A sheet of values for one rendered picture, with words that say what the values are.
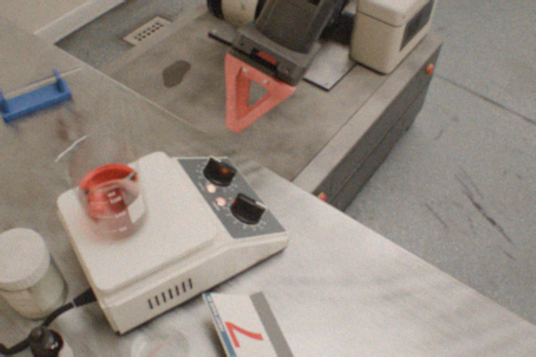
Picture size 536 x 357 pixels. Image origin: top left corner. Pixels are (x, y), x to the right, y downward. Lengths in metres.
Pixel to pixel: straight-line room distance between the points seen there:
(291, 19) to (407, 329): 0.31
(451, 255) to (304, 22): 1.16
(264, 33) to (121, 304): 0.27
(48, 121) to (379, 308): 0.48
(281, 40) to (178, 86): 0.89
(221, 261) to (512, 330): 0.31
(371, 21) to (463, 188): 0.65
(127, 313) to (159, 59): 1.03
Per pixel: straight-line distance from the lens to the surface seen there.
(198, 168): 0.55
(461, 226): 1.61
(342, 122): 1.25
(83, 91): 0.76
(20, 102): 0.76
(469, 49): 2.30
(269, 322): 0.51
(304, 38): 0.47
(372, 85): 1.37
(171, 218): 0.48
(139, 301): 0.48
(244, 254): 0.51
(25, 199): 0.65
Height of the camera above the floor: 1.22
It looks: 50 degrees down
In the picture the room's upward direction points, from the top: 3 degrees clockwise
